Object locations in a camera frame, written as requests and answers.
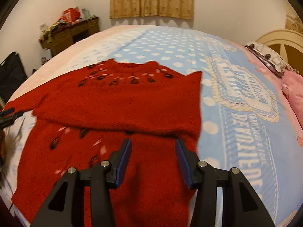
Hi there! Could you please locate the black bag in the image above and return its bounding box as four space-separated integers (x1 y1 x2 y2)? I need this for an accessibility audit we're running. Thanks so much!
0 51 27 97

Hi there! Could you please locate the cream and gold headboard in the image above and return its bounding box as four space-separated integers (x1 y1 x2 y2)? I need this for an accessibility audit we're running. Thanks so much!
256 3 303 64

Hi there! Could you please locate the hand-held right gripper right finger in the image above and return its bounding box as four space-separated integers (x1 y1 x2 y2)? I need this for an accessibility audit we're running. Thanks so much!
175 138 276 227

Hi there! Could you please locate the beige patterned curtain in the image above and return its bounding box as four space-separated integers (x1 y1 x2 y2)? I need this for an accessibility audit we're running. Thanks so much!
109 0 194 20

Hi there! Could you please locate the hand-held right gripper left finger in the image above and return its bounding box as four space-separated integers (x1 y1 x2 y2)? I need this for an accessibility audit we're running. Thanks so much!
30 138 132 227

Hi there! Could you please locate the pink quilt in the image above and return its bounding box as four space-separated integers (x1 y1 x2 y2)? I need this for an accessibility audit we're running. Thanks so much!
280 70 303 147

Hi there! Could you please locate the dark patterned white pillow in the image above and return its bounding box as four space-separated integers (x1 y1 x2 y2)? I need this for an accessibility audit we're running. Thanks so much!
244 42 288 76

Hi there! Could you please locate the blue dotted printed blanket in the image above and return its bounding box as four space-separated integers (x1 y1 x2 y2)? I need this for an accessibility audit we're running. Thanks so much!
7 25 300 227

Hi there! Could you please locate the dark wooden desk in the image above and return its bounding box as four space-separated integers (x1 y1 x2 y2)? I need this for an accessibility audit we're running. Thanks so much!
38 16 100 57

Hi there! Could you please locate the white box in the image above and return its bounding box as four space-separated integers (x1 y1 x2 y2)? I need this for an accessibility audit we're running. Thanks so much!
40 49 52 65

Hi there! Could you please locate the red bag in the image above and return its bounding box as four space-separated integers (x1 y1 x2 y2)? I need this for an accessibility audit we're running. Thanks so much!
62 8 81 23

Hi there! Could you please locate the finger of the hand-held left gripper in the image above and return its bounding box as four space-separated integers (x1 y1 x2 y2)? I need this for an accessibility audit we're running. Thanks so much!
0 108 24 129

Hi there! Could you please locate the colourful clutter pile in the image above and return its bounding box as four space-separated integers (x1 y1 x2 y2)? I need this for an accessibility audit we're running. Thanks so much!
41 19 71 39

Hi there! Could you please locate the red knit sweater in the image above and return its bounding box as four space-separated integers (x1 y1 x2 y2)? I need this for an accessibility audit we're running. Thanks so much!
5 59 203 227

